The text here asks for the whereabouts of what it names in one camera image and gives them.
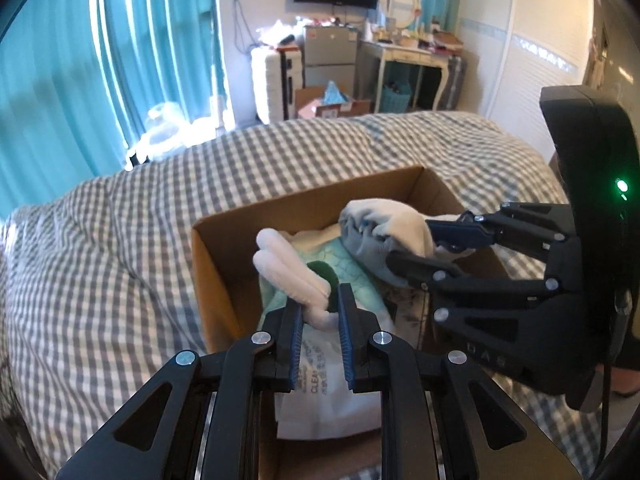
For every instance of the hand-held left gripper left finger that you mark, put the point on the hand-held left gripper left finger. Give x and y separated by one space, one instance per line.
295 347

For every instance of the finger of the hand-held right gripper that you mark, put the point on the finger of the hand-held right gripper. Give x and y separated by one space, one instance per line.
420 267
460 232

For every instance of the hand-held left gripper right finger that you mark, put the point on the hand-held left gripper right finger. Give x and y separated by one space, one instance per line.
347 342

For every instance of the white and grey sock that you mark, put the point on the white and grey sock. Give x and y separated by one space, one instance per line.
395 220

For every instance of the white plush toy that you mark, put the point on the white plush toy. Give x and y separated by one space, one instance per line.
285 265

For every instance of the brown cardboard box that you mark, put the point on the brown cardboard box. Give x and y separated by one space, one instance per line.
300 207

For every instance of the grey printed cloth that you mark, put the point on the grey printed cloth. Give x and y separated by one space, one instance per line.
410 312

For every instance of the white plastic packet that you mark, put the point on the white plastic packet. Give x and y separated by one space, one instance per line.
322 400

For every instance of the light green patterned packet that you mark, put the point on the light green patterned packet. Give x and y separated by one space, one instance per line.
357 275

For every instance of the white wardrobe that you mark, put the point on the white wardrobe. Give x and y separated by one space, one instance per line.
540 35

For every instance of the teal storage basket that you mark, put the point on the teal storage basket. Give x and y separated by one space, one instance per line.
397 97

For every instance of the dark suitcase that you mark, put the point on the dark suitcase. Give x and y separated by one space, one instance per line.
455 82

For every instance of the teal crumpled cloth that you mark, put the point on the teal crumpled cloth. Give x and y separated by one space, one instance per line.
335 94

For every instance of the white dressing table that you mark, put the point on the white dressing table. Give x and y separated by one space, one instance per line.
400 55

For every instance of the open cardboard box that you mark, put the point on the open cardboard box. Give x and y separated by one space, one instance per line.
305 102

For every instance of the grey checkered blanket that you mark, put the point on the grey checkered blanket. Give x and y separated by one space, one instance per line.
100 260

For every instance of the silver mini fridge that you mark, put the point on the silver mini fridge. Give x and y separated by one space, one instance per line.
330 60

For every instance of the white oval mirror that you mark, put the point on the white oval mirror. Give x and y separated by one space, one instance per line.
400 2

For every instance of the white suitcase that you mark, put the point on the white suitcase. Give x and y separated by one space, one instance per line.
267 85

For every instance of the clear plastic bag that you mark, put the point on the clear plastic bag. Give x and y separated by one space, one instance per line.
165 122

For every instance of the white plastic bag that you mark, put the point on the white plastic bag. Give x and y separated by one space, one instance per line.
275 32

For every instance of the teal curtain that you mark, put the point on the teal curtain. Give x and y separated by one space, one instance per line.
75 60

